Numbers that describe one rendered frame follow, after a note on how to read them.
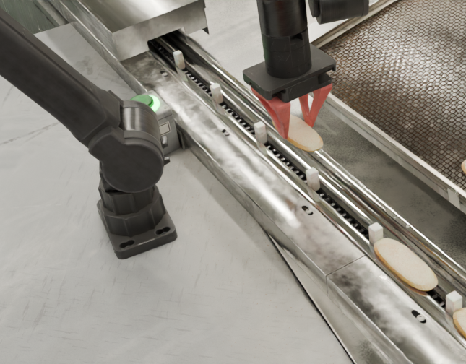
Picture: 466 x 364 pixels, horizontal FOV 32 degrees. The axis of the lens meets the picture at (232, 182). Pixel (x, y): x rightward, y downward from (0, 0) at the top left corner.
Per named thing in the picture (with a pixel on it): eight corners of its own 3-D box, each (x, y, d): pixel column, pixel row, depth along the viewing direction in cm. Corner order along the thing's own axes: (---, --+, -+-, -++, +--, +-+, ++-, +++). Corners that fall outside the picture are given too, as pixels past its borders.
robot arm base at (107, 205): (97, 209, 116) (118, 261, 106) (82, 165, 111) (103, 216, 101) (154, 189, 117) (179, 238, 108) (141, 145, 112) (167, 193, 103)
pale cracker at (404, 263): (365, 248, 97) (365, 241, 97) (391, 235, 98) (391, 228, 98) (419, 297, 90) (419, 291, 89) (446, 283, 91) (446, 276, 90)
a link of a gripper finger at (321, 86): (337, 130, 105) (332, 68, 99) (291, 152, 103) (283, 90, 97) (309, 107, 110) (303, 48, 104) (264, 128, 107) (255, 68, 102)
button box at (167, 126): (126, 161, 130) (108, 104, 123) (169, 141, 132) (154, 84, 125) (146, 186, 124) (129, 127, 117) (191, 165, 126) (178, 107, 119)
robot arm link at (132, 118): (108, 176, 110) (108, 201, 106) (88, 115, 104) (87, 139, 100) (173, 162, 110) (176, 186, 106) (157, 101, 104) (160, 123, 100)
